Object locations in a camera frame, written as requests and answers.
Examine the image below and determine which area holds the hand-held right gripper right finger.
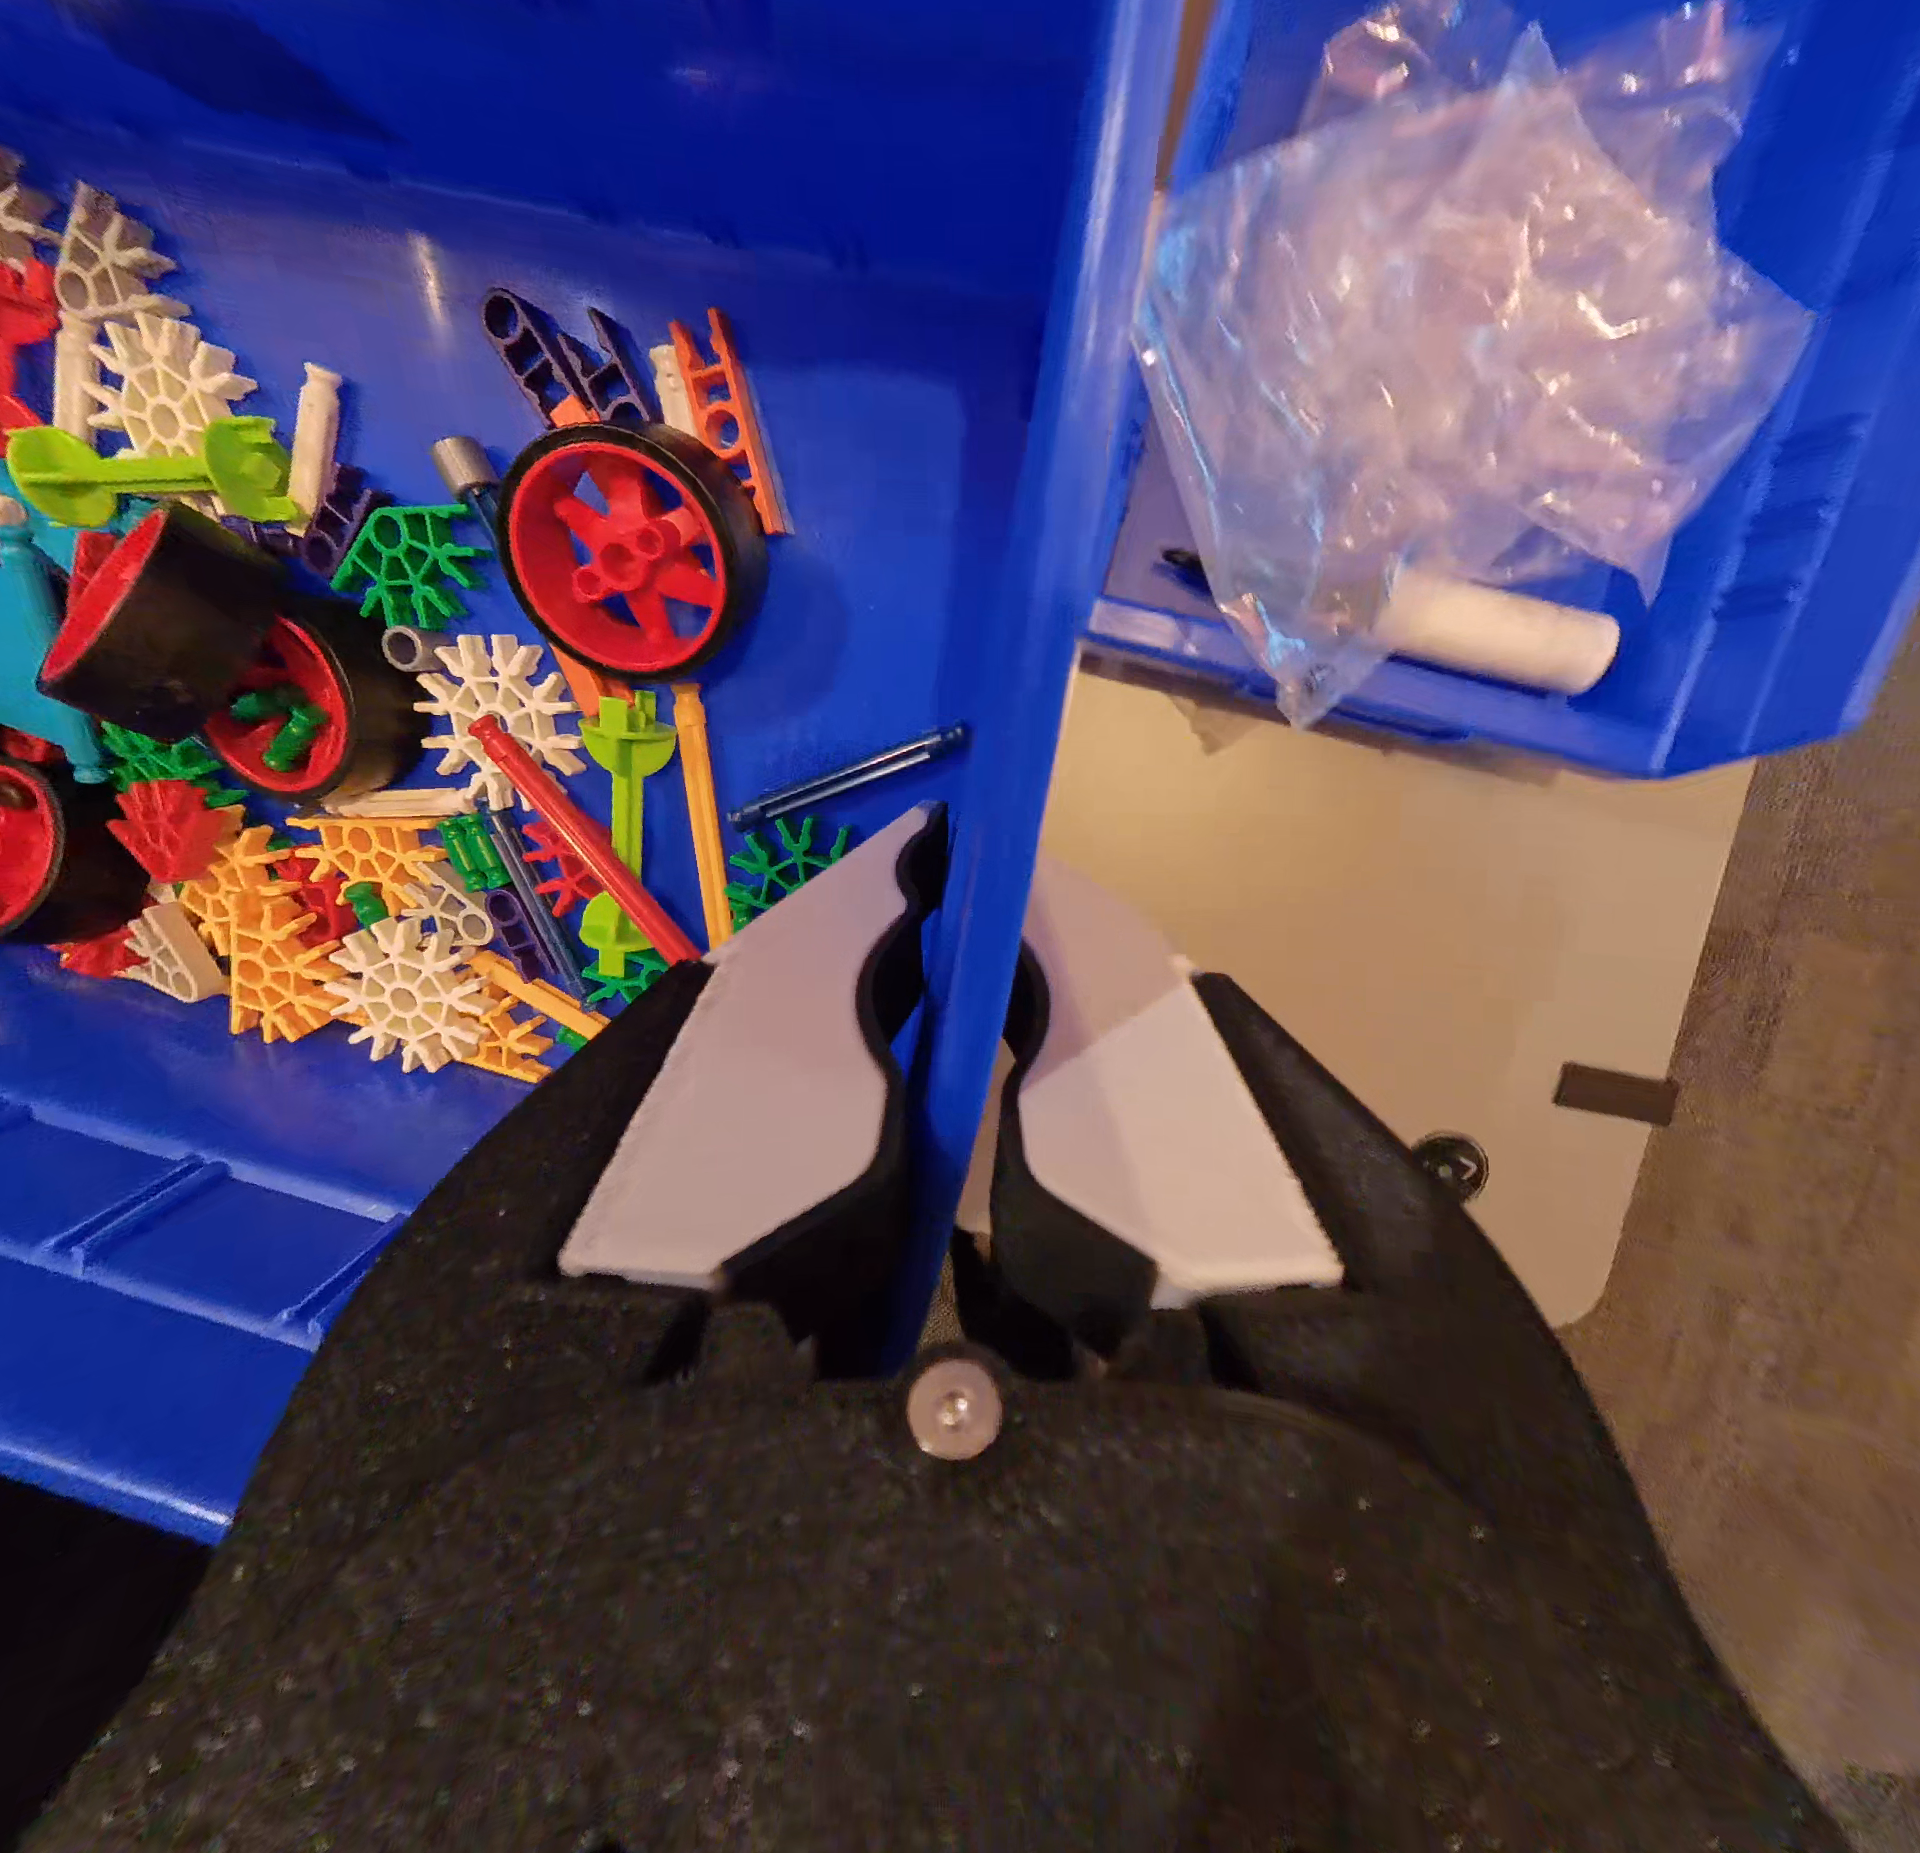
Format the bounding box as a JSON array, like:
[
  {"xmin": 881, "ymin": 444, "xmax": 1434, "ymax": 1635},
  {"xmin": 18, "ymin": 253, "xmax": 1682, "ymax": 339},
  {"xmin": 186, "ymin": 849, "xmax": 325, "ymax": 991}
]
[{"xmin": 986, "ymin": 855, "xmax": 1347, "ymax": 1378}]

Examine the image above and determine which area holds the pile of plastic construction pieces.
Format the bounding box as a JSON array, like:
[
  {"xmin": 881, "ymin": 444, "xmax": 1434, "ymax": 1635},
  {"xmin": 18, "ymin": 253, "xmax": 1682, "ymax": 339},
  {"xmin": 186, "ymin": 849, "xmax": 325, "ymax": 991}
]
[{"xmin": 0, "ymin": 143, "xmax": 974, "ymax": 1092}]

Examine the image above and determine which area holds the clear plastic bag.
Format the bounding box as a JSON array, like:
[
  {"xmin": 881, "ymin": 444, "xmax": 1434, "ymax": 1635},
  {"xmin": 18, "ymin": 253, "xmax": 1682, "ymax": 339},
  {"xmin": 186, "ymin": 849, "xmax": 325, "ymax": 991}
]
[{"xmin": 1133, "ymin": 0, "xmax": 1820, "ymax": 730}]

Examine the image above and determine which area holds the large blue plastic bin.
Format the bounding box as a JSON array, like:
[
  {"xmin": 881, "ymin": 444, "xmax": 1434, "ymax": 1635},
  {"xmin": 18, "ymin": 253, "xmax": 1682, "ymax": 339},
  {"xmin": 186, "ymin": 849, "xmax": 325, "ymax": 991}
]
[{"xmin": 0, "ymin": 0, "xmax": 1204, "ymax": 1554}]

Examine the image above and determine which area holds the white cylinder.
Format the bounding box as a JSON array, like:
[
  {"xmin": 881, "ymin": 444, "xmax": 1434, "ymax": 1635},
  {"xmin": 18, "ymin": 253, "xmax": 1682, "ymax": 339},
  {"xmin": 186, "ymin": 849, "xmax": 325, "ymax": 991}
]
[{"xmin": 1379, "ymin": 562, "xmax": 1624, "ymax": 699}]

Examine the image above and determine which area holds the black table edge clip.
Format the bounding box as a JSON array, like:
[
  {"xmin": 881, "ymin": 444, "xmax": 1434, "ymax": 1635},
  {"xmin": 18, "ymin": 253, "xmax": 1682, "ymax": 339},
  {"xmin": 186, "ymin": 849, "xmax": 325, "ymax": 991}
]
[{"xmin": 1552, "ymin": 1062, "xmax": 1682, "ymax": 1129}]

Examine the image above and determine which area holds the small blue plastic bin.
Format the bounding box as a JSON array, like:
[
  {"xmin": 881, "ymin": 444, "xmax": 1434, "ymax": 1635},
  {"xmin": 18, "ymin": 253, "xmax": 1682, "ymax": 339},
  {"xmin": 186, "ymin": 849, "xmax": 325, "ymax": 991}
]
[{"xmin": 1083, "ymin": 0, "xmax": 1920, "ymax": 781}]

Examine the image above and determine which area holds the dark blue toy rod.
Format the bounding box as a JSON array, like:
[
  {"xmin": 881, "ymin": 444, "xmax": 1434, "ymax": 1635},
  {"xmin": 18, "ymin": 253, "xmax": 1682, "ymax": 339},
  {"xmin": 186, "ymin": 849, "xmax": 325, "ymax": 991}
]
[{"xmin": 726, "ymin": 723, "xmax": 972, "ymax": 830}]

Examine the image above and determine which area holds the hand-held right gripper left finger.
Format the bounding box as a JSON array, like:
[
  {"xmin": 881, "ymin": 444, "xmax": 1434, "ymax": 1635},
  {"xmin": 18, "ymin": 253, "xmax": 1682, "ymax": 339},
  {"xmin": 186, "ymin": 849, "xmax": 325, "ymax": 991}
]
[{"xmin": 558, "ymin": 802, "xmax": 952, "ymax": 1378}]

